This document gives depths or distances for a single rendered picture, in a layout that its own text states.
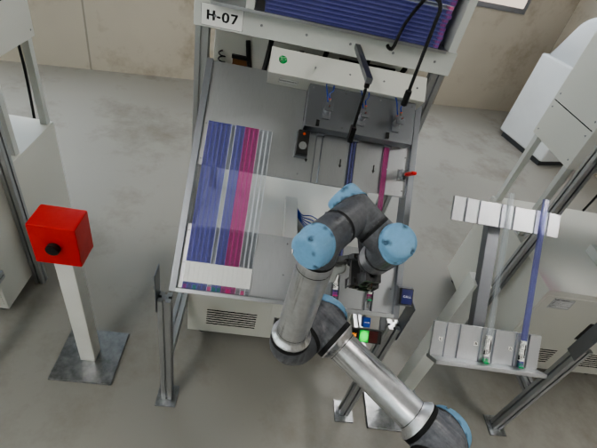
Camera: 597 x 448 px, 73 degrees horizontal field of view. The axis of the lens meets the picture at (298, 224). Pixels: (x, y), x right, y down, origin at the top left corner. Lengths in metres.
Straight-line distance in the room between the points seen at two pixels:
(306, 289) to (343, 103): 0.67
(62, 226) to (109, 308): 0.83
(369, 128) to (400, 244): 0.58
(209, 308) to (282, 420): 0.55
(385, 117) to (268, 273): 0.60
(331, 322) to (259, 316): 0.78
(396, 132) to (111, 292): 1.54
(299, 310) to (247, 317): 0.99
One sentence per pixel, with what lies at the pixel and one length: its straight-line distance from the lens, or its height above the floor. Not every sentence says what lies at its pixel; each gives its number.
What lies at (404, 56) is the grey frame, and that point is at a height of 1.34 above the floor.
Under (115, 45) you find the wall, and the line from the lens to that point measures 4.27.
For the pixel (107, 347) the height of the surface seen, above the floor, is 0.01.
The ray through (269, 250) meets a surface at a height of 0.82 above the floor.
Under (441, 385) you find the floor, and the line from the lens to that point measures 2.21.
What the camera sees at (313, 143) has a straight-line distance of 1.31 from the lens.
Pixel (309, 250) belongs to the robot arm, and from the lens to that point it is 0.72.
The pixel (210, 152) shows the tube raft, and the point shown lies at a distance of 1.27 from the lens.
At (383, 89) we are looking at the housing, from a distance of 1.34.
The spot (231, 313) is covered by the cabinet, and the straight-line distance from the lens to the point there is 1.83.
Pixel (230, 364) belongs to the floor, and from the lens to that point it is 1.95.
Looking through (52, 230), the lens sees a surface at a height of 0.77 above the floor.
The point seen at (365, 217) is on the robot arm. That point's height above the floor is 1.21.
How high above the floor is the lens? 1.69
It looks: 40 degrees down
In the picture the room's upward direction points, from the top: 15 degrees clockwise
